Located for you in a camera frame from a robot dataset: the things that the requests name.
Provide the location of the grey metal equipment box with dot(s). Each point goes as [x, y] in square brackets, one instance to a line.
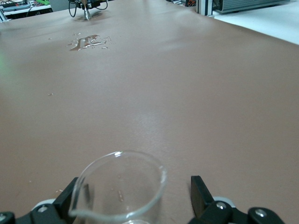
[252, 4]

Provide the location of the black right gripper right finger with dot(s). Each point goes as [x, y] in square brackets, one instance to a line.
[203, 200]

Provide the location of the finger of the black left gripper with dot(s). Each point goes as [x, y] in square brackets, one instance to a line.
[89, 3]
[82, 4]

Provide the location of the clear glass measuring cup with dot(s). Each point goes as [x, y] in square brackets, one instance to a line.
[121, 205]

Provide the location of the green plastic object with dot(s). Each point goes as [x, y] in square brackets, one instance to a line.
[43, 2]

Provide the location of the spilled liquid puddle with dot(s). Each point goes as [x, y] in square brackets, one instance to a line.
[86, 43]

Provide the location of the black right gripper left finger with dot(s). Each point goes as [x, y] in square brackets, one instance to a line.
[58, 210]

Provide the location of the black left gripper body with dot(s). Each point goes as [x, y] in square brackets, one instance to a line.
[97, 3]

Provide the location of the steel jigger cup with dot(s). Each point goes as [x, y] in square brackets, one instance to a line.
[87, 14]

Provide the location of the aluminium frame post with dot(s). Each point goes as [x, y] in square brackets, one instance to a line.
[204, 7]

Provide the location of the brown table mat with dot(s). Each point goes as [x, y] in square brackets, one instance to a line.
[163, 93]

